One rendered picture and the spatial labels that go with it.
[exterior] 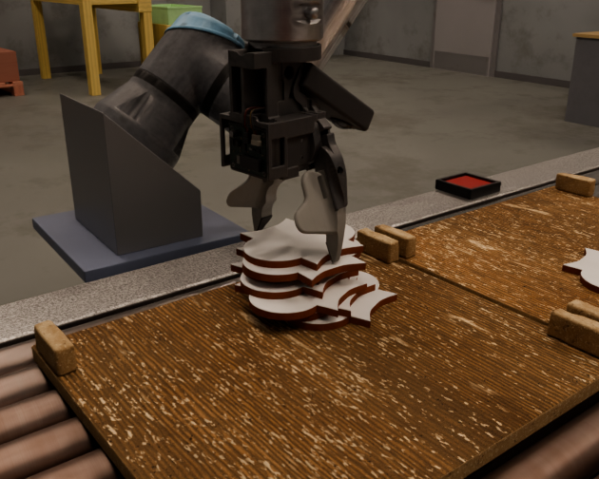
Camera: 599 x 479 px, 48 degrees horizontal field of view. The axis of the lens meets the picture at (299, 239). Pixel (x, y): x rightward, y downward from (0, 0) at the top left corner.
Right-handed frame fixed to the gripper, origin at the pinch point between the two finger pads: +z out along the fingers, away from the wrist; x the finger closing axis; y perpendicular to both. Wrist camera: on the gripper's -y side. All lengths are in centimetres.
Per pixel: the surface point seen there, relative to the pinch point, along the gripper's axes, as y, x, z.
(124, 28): -460, -824, 47
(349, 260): -0.9, 6.3, 0.7
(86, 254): 4.8, -40.1, 12.4
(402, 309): -4.3, 10.7, 5.8
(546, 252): -29.0, 13.5, 5.8
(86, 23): -311, -642, 25
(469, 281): -14.9, 11.7, 5.8
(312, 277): 4.6, 6.5, 0.7
